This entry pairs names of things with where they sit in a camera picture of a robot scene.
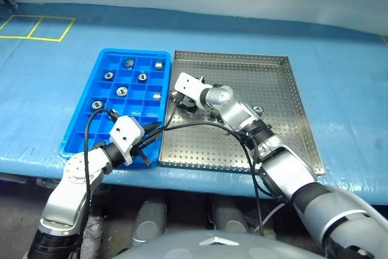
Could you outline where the perforated steel tray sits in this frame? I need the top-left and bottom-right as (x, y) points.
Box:
(158, 49), (327, 177)

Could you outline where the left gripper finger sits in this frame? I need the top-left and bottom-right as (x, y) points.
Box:
(135, 146), (152, 166)
(141, 121), (164, 147)

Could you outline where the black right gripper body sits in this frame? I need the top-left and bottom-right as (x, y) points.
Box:
(181, 96), (203, 115)

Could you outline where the blue plastic compartment tray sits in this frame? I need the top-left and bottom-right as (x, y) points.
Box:
(59, 48), (173, 169)

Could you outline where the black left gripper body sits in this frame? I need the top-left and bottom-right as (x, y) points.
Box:
(130, 136), (147, 159)

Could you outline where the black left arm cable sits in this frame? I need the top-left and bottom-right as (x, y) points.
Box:
(84, 109), (122, 259)

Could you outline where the dark rounded grey shape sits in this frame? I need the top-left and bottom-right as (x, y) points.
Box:
(210, 201), (248, 234)
(130, 200), (169, 244)

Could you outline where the white cable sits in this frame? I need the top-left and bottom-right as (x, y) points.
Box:
(262, 201), (287, 226)

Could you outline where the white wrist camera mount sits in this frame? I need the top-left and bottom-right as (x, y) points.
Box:
(175, 72), (213, 109)
(109, 115), (146, 166)

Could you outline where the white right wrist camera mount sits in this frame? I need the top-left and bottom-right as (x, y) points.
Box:
(175, 72), (213, 109)

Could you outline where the grey robot torso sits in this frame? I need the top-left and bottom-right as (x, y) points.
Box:
(112, 230), (328, 259)

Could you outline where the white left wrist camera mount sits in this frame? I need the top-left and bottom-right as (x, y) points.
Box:
(109, 115), (146, 166)

